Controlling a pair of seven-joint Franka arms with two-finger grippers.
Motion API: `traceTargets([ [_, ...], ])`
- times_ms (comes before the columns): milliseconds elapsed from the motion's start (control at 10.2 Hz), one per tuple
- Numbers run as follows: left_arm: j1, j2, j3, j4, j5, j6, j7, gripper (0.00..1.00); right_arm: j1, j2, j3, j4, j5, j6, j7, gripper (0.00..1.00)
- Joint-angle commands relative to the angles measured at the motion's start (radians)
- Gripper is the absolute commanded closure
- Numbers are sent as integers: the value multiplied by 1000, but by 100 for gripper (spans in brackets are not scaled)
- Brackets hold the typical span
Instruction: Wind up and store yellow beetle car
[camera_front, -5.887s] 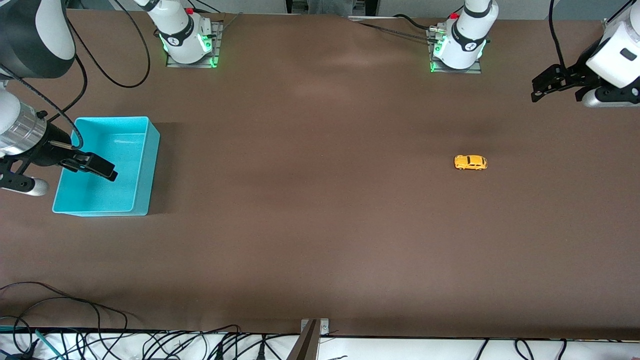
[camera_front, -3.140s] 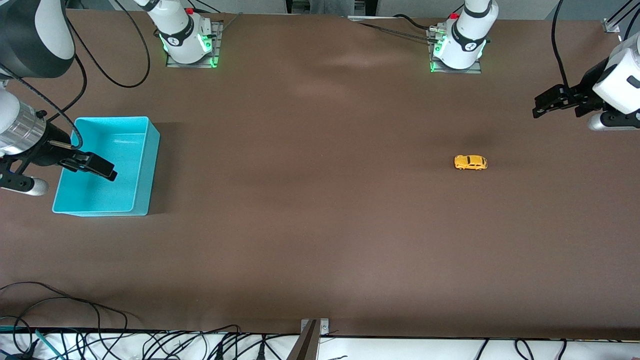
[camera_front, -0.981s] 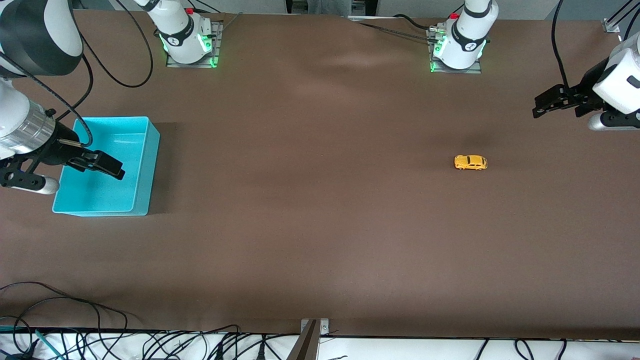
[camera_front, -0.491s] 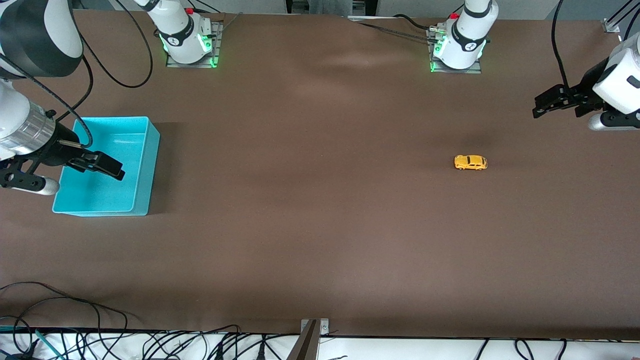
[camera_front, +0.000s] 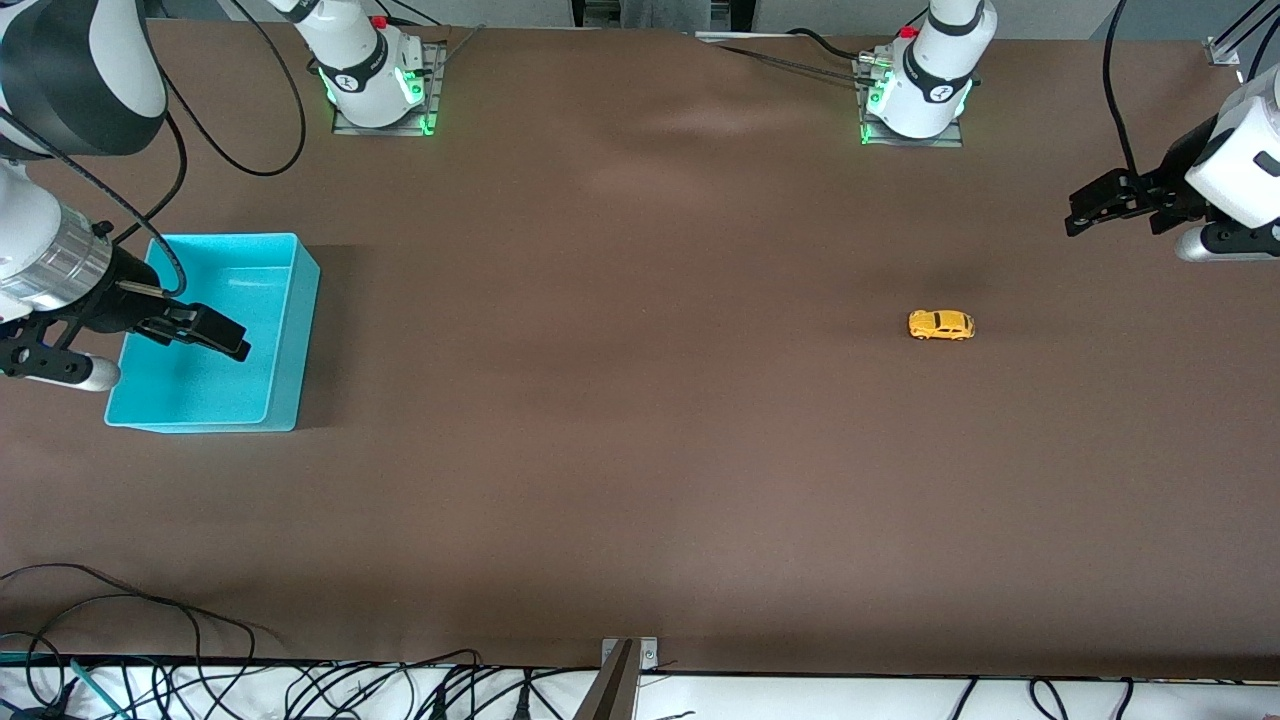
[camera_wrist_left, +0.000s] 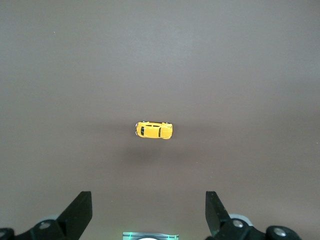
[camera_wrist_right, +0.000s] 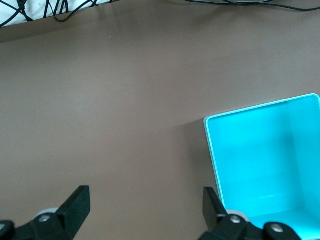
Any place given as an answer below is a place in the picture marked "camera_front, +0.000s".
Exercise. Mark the aluminium corner bracket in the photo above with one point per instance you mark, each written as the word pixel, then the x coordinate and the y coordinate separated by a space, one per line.
pixel 1222 52

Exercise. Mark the yellow beetle toy car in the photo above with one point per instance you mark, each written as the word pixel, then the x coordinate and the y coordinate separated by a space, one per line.
pixel 941 325

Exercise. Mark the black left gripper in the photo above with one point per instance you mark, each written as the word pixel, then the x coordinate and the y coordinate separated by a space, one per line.
pixel 1176 172

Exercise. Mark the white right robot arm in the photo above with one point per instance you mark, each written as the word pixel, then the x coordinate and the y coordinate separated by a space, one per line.
pixel 70 60

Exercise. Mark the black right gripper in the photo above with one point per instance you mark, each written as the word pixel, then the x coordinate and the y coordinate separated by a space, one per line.
pixel 118 296

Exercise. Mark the turquoise plastic bin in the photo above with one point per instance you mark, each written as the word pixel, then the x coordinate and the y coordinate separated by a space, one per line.
pixel 210 390

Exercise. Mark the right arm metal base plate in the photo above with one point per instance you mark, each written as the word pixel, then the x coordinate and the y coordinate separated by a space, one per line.
pixel 436 70

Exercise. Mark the silver table edge bracket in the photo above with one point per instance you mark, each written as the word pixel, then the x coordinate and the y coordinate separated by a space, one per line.
pixel 648 655

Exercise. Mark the black power plug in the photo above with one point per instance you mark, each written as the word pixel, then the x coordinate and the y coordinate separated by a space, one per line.
pixel 523 700
pixel 438 702

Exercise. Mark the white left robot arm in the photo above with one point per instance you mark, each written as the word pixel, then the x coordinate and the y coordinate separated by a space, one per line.
pixel 930 60

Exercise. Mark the dark camera mount pole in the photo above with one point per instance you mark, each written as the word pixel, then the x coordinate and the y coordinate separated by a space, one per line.
pixel 610 690

